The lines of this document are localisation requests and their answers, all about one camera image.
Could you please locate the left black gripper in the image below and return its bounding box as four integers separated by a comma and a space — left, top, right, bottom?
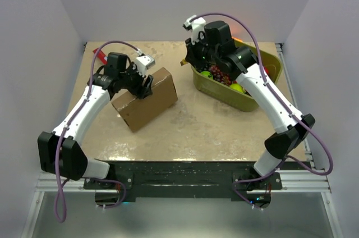
119, 62, 153, 99

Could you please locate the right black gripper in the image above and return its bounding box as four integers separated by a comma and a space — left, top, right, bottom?
186, 32, 221, 68

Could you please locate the yellow utility knife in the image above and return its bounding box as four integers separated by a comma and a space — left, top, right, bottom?
180, 59, 188, 66

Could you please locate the brown cardboard express box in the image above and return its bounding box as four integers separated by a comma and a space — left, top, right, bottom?
112, 67, 178, 132

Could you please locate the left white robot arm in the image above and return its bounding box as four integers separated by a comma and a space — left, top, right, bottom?
38, 52, 155, 189

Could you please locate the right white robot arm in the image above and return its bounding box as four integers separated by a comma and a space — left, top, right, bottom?
183, 16, 315, 189

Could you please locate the green fruit left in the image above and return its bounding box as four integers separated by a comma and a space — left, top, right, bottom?
200, 71, 213, 79

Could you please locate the dark red grape bunch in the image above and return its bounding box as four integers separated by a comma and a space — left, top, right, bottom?
209, 65, 233, 86

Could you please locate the green lime front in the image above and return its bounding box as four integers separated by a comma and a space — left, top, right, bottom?
229, 83, 245, 93

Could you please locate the red apple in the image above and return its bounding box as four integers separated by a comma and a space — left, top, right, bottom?
264, 67, 269, 76

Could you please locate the olive green plastic bin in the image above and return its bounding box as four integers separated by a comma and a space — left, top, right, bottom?
191, 50, 283, 112

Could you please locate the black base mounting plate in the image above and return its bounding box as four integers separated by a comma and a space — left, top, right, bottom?
84, 161, 282, 207

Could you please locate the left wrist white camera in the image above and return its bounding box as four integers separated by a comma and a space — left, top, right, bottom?
134, 54, 155, 77

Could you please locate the wrist white camera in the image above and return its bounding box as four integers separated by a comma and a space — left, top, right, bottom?
134, 54, 155, 77
182, 15, 206, 45

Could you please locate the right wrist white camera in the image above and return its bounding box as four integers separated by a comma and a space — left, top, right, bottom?
182, 15, 206, 45

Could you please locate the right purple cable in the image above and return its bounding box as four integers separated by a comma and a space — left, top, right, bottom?
193, 12, 334, 210

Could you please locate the purple cable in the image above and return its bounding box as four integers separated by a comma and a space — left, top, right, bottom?
193, 12, 334, 210
53, 40, 146, 223

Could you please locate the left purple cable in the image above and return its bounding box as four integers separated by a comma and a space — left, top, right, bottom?
53, 40, 146, 223

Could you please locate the aluminium rail frame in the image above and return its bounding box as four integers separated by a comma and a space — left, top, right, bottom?
36, 43, 332, 194

